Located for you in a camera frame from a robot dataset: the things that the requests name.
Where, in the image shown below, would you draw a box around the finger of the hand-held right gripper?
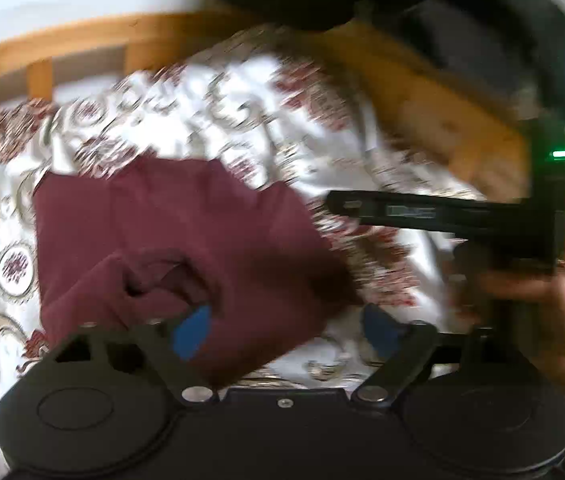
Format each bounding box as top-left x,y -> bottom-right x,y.
325,189 -> 538,243

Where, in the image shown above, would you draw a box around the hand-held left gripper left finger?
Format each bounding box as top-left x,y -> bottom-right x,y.
44,303 -> 222,405

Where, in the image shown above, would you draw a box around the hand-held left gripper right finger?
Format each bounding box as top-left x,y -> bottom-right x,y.
351,304 -> 529,405

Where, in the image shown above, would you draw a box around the maroon sweater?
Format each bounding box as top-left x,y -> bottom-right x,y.
31,156 -> 365,388

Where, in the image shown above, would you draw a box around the person's right hand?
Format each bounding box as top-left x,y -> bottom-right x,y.
477,259 -> 565,442

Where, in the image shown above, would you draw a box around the floral satin bedspread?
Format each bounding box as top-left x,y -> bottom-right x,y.
0,22 -> 493,480

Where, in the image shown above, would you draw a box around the wooden bed frame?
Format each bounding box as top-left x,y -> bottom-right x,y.
0,7 -> 543,206

